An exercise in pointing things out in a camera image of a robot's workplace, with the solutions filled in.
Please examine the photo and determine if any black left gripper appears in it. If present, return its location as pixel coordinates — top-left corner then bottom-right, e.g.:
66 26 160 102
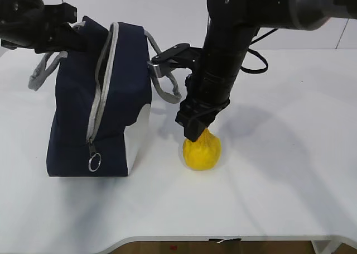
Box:
1 0 87 53

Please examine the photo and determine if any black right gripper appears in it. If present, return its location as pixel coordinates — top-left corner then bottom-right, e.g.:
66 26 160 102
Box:
175 93 230 142

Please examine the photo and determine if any yellow pear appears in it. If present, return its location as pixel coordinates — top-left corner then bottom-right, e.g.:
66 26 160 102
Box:
182 128 221 171

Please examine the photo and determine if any navy blue lunch bag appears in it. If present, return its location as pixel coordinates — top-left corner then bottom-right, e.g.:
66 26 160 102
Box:
28 16 181 177

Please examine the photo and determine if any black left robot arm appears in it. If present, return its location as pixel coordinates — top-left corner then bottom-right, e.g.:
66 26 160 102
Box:
1 0 87 54

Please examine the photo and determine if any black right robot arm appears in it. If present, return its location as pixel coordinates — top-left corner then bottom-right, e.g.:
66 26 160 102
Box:
176 0 356 142

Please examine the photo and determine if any white table leg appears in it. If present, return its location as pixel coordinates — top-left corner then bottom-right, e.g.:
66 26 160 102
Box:
311 240 342 254

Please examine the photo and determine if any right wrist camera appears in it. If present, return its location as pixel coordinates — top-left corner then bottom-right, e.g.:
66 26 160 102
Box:
148 43 202 78

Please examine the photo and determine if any black cable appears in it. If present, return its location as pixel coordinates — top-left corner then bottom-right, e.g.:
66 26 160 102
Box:
240 27 279 74

